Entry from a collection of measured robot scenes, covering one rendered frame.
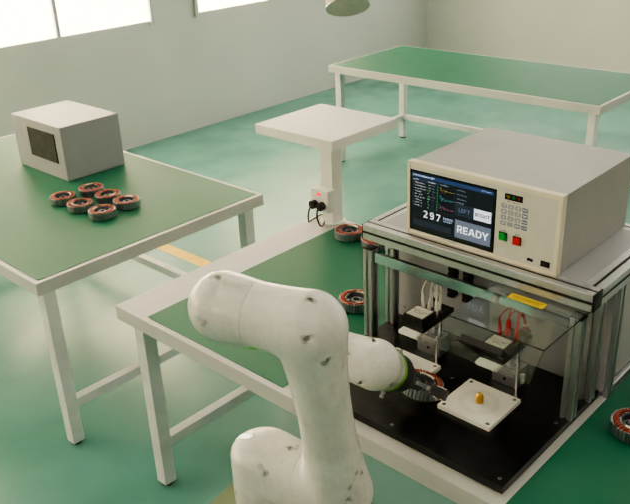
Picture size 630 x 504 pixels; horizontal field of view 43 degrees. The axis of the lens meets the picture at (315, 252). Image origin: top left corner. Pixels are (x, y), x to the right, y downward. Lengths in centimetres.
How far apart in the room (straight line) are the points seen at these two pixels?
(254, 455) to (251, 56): 632
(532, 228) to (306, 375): 84
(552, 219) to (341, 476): 80
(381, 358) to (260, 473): 33
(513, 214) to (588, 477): 62
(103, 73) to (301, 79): 230
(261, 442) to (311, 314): 44
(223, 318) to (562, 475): 95
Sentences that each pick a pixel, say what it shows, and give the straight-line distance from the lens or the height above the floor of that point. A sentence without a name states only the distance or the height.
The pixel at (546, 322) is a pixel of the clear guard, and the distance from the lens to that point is 187.
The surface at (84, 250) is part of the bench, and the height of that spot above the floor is 75.
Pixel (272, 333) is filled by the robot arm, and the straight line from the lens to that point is 125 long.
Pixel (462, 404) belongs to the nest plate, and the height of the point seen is 78.
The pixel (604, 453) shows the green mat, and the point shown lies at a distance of 202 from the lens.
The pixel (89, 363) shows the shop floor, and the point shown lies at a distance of 386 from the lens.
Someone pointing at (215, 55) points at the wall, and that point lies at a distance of 737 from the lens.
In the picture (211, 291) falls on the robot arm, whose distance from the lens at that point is 131.
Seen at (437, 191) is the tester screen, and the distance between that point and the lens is 206.
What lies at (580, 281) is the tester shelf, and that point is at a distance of 195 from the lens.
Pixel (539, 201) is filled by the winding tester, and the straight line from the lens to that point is 191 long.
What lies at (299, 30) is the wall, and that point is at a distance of 809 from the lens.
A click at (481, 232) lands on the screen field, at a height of 118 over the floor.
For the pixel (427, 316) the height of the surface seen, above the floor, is 92.
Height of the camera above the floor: 198
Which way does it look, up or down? 25 degrees down
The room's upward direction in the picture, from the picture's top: 2 degrees counter-clockwise
